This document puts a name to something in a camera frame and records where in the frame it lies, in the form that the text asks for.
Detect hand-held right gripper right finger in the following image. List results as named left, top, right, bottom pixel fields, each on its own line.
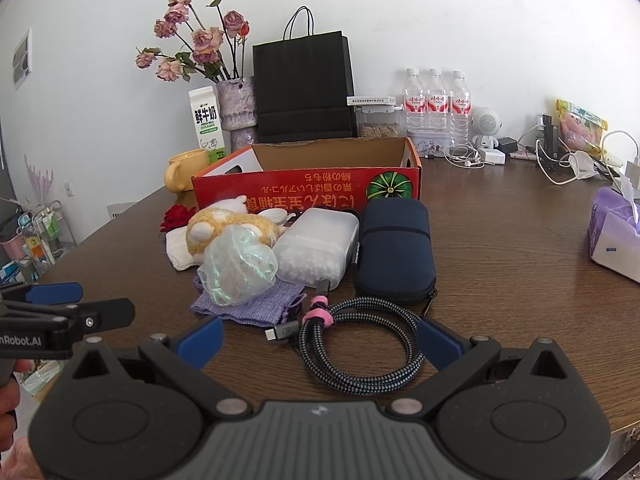
left=390, top=317, right=571, bottom=417

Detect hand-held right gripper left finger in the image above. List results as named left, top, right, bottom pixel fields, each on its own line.
left=70, top=316, right=251, bottom=417

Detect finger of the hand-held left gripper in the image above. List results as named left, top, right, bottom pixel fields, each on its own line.
left=0, top=282, right=84, bottom=311
left=30, top=298, right=136, bottom=335

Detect purple cloth pouch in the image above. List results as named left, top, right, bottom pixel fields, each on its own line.
left=191, top=277, right=307, bottom=328

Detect clear plastic bag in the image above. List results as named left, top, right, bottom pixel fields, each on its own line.
left=196, top=225, right=279, bottom=307

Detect white cloth pad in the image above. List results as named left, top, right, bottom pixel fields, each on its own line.
left=166, top=230, right=206, bottom=272

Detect navy zip pouch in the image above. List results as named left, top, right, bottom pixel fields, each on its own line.
left=352, top=199, right=438, bottom=303

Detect braided charging cable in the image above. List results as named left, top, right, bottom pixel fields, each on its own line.
left=265, top=277, right=426, bottom=395

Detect yellow plush toy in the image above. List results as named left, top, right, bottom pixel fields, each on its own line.
left=186, top=195, right=282, bottom=266

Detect red fabric rose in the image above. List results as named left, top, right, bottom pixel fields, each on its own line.
left=160, top=204, right=201, bottom=233

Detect translucent white box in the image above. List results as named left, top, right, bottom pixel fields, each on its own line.
left=272, top=208, right=361, bottom=291

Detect red cardboard box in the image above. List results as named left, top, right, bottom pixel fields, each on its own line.
left=192, top=136, right=423, bottom=216

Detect person's left hand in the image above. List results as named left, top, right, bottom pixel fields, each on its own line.
left=0, top=359, right=33, bottom=428

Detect metal storage rack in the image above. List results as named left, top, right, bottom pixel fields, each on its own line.
left=0, top=200, right=76, bottom=281

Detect dried lavender bunch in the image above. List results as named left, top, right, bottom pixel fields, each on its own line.
left=22, top=155, right=56, bottom=207

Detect pink fuzzy clothing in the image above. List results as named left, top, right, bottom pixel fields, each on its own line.
left=0, top=442, right=38, bottom=480

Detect yellow mug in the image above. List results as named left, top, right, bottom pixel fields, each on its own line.
left=165, top=149, right=212, bottom=193

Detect white earphones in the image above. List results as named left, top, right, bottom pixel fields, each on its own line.
left=444, top=145, right=486, bottom=168

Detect white printed tin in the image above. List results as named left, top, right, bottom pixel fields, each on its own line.
left=405, top=127, right=455, bottom=156

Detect purple tissue pack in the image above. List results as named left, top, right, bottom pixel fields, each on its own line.
left=589, top=186, right=640, bottom=283

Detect white green milk carton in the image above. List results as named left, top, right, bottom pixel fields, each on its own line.
left=188, top=86, right=227, bottom=163

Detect clear seed container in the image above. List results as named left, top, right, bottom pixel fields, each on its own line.
left=356, top=105, right=402, bottom=139

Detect white face mask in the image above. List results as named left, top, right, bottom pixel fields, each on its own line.
left=570, top=150, right=601, bottom=181

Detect small black device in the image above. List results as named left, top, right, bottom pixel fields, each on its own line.
left=542, top=115, right=559, bottom=161

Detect purple mottled vase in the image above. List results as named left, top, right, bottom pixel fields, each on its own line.
left=215, top=76, right=258, bottom=153

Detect clear water bottle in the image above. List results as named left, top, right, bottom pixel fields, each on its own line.
left=425, top=68, right=449, bottom=133
left=448, top=70, right=473, bottom=148
left=404, top=68, right=427, bottom=131

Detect yellow snack packet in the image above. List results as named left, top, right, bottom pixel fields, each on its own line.
left=554, top=99, right=608, bottom=156

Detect black paper bag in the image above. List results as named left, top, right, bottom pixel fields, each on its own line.
left=252, top=6, right=357, bottom=145

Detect dried rose bouquet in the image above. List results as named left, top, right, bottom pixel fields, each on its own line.
left=135, top=0, right=250, bottom=83

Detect white charging cable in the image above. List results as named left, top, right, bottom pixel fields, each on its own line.
left=535, top=137, right=577, bottom=186

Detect white wall charger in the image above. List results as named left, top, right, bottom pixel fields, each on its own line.
left=602, top=130, right=640, bottom=187

